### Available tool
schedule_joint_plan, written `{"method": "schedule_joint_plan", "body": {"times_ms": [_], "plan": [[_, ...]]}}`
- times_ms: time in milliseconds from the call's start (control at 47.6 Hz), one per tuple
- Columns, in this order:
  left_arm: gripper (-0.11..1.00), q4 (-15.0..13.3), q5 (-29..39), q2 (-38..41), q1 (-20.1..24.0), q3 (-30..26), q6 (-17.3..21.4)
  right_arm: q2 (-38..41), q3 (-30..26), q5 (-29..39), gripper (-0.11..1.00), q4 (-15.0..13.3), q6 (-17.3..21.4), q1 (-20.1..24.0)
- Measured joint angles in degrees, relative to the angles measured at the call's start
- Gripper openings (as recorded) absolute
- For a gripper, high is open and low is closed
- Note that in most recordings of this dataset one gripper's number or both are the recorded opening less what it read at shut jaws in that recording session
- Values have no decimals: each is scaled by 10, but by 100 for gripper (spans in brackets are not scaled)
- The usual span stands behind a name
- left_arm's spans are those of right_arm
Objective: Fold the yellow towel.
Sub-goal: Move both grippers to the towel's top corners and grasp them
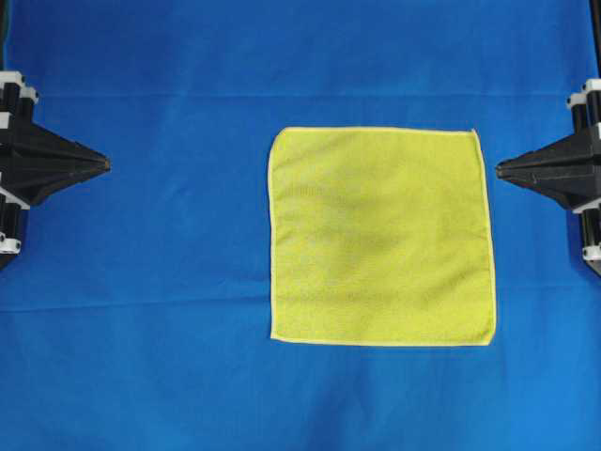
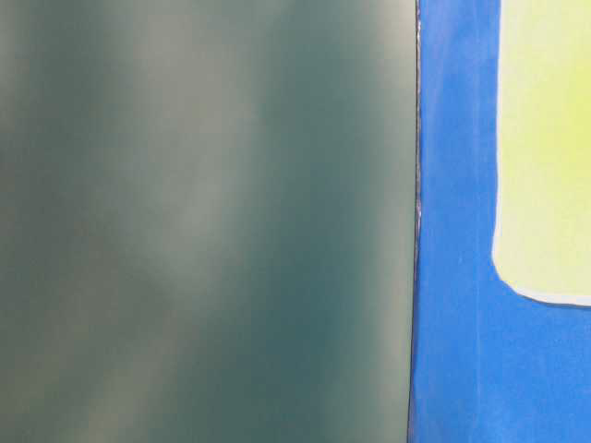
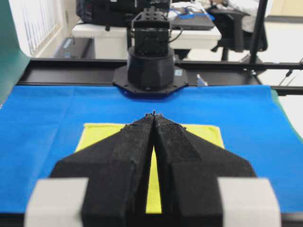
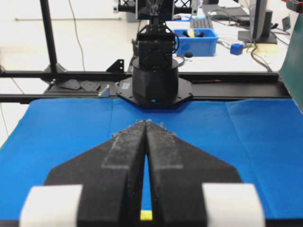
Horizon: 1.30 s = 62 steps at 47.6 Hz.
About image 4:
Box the black computer monitor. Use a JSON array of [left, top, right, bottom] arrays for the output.
[[238, 0, 277, 44]]

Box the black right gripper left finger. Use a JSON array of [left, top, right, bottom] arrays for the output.
[[20, 121, 146, 227]]

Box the black keyboard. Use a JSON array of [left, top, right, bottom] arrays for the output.
[[190, 16, 214, 29]]

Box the blue table cloth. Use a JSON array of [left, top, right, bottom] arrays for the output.
[[0, 98, 303, 220]]

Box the small blue box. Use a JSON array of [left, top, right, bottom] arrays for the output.
[[230, 43, 244, 55]]

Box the yellow-green towel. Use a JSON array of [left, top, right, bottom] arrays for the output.
[[140, 210, 153, 221]]

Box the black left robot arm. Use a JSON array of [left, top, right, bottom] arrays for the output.
[[114, 0, 193, 108]]

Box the black aluminium frame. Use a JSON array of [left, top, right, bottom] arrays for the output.
[[0, 0, 290, 108]]

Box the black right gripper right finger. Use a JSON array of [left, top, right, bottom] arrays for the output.
[[146, 121, 266, 227]]

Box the dark green backdrop sheet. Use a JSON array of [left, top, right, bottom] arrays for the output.
[[279, 14, 303, 110]]

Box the blue plastic bin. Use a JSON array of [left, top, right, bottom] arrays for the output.
[[174, 28, 218, 57]]

